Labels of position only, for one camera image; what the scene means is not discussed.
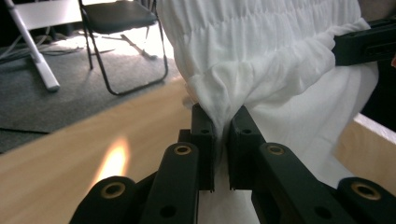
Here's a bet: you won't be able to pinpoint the white garment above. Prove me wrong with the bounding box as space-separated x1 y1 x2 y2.
155 0 380 224

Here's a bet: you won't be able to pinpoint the black folding chair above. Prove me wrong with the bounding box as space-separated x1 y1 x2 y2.
78 0 169 97

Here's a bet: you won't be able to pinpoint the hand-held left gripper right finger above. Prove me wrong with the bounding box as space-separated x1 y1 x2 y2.
227 105 266 191

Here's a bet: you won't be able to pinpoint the white desk frame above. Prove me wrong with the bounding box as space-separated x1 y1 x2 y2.
3 0 83 93

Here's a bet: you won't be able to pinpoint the white floor cables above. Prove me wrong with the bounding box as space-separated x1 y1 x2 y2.
0 26 85 63

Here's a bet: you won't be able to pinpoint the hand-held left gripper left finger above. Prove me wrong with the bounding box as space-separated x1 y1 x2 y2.
178 103 217 191

